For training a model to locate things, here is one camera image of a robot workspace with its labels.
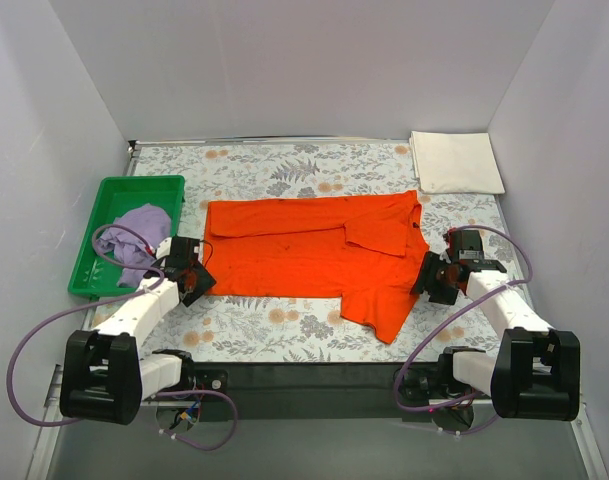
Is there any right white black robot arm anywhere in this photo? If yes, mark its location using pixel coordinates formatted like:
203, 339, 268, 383
412, 225, 580, 421

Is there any aluminium frame rail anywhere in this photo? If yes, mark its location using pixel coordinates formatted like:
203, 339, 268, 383
25, 364, 63, 480

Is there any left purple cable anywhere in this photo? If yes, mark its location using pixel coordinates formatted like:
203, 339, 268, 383
6, 224, 239, 451

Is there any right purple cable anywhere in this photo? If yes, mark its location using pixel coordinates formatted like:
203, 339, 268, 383
392, 224, 534, 437

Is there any green plastic bin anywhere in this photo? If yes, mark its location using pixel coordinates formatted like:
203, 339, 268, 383
68, 175, 185, 298

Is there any purple t shirt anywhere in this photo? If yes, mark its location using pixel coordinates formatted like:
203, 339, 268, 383
94, 203, 171, 267

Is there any purple cable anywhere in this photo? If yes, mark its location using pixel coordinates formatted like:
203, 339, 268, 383
392, 224, 534, 437
6, 224, 239, 451

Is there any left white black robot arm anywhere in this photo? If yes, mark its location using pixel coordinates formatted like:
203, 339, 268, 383
60, 236, 216, 425

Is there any orange t shirt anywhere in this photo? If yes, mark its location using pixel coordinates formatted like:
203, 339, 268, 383
204, 190, 428, 344

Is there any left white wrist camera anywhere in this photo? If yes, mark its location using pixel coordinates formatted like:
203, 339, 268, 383
154, 237, 173, 260

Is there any folded white t shirt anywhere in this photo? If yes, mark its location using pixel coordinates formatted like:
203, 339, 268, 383
409, 131, 505, 195

